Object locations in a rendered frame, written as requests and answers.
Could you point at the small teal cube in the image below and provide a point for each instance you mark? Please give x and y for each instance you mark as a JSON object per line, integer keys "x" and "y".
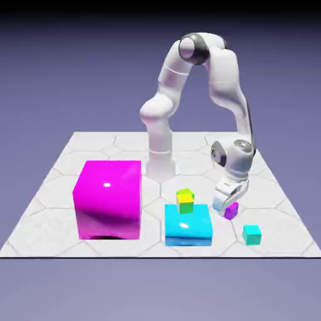
{"x": 252, "y": 235}

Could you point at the large cyan box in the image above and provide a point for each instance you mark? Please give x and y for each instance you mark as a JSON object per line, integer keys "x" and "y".
{"x": 188, "y": 225}

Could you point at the large magenta box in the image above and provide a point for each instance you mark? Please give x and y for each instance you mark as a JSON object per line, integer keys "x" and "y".
{"x": 107, "y": 200}

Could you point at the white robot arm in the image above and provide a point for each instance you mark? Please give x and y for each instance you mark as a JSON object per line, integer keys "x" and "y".
{"x": 173, "y": 75}

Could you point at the small yellow-green cube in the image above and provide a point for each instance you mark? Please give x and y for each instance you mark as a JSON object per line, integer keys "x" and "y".
{"x": 185, "y": 202}

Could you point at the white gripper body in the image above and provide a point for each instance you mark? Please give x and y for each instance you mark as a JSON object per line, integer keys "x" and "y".
{"x": 223, "y": 198}

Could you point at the small purple cube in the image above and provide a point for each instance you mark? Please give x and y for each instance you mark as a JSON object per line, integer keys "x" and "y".
{"x": 231, "y": 211}

